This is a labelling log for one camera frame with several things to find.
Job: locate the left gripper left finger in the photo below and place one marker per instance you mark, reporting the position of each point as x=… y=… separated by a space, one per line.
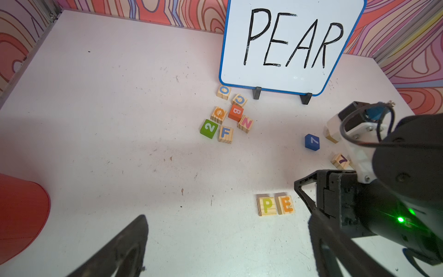
x=123 y=256

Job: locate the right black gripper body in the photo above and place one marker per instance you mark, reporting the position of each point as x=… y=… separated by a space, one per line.
x=349 y=205

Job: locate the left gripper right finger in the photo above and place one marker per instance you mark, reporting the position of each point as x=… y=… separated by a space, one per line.
x=331 y=247

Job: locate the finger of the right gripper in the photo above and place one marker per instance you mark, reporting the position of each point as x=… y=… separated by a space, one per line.
x=306 y=189

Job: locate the wooden block letter E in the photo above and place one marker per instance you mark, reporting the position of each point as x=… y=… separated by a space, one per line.
x=284 y=203

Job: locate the wooden block letter P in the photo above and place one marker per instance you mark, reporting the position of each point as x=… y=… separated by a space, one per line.
x=266 y=205

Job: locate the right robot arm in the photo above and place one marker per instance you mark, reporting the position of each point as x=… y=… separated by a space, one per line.
x=403 y=203

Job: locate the wooden block yellow letter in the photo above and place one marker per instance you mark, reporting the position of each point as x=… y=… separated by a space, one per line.
x=334 y=139

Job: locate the wooden block letter N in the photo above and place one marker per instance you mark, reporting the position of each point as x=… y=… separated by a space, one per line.
x=245 y=124

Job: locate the wooden block letter F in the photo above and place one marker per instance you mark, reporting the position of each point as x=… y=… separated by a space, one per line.
x=226 y=135

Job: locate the orange block letter B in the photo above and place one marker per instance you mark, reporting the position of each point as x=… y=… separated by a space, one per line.
x=236 y=113

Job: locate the wooden block letter C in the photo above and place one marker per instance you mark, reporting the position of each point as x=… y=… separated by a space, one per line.
x=239 y=100

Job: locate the wooden block letter Q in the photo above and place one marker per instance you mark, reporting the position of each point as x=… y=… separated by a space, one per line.
x=218 y=115

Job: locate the wooden block letter O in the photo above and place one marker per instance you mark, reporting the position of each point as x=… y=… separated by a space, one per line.
x=223 y=92

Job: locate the white board reading PEAR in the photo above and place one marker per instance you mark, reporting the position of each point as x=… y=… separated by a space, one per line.
x=286 y=46

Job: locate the wooden block purple 7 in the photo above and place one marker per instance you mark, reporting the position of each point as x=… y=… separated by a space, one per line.
x=340 y=162

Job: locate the blue block number 7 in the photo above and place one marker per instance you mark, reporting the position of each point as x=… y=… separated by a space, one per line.
x=312 y=142

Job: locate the red plastic cup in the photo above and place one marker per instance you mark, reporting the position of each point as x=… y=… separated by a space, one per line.
x=25 y=207

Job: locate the green block number 2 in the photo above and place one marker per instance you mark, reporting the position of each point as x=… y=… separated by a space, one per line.
x=209 y=129

